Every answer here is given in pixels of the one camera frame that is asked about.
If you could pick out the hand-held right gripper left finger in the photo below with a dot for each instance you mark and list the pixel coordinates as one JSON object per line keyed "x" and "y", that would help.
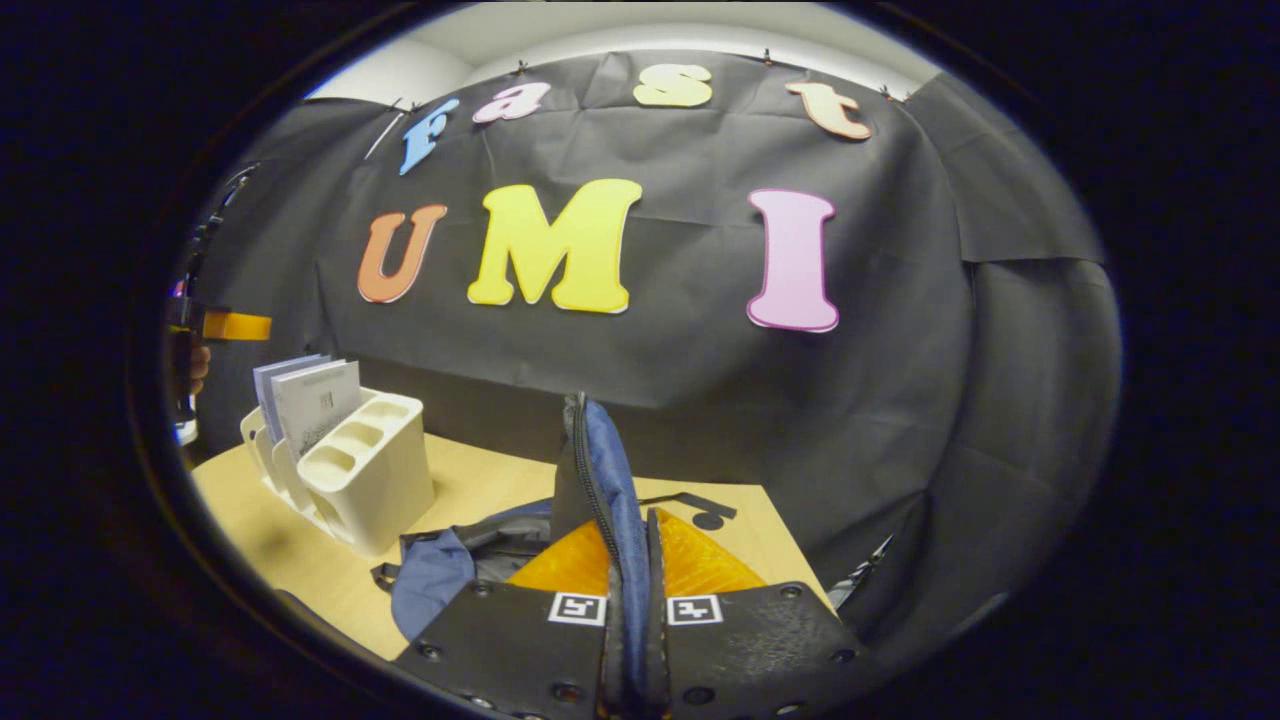
{"x": 520, "y": 650}

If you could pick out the white cover book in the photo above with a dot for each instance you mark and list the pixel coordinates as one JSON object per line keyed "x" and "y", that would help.
{"x": 315, "y": 400}

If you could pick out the black backdrop cloth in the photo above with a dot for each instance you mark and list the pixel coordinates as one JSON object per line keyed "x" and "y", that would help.
{"x": 900, "y": 400}

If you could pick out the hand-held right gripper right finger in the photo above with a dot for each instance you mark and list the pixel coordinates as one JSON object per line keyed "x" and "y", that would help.
{"x": 750, "y": 650}

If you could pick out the thin white strip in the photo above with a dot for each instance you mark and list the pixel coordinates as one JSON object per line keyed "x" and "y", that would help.
{"x": 383, "y": 130}

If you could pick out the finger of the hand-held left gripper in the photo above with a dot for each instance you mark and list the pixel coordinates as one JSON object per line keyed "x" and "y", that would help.
{"x": 240, "y": 326}

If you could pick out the cream plastic bookshelf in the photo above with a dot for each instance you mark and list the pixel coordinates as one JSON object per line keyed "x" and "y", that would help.
{"x": 380, "y": 490}

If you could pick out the blue schoolbag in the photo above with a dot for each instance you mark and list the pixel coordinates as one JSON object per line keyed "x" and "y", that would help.
{"x": 620, "y": 480}

